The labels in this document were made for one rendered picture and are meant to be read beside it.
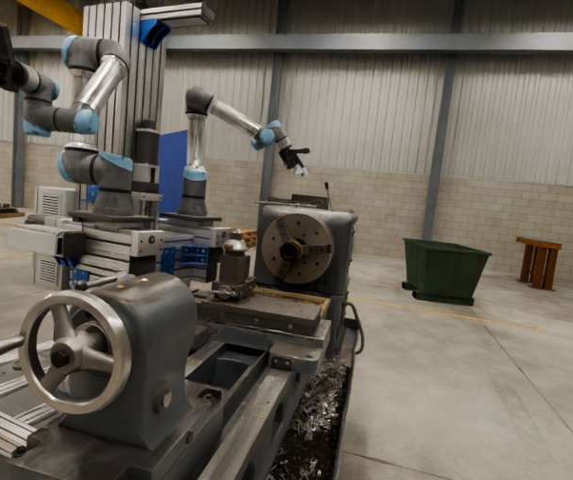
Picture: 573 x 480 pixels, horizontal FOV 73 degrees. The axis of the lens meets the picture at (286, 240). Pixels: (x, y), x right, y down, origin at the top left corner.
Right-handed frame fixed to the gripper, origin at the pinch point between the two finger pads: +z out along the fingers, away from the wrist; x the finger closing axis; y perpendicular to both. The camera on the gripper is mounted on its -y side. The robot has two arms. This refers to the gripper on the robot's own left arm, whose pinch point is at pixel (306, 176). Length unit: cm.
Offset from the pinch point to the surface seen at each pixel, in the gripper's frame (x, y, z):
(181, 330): 164, 56, -9
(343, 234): 48, 7, 26
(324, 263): 61, 22, 29
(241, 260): 107, 48, -1
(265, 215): 33.5, 32.8, 2.0
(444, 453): 46, 17, 164
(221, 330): 114, 63, 12
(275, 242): 53, 35, 12
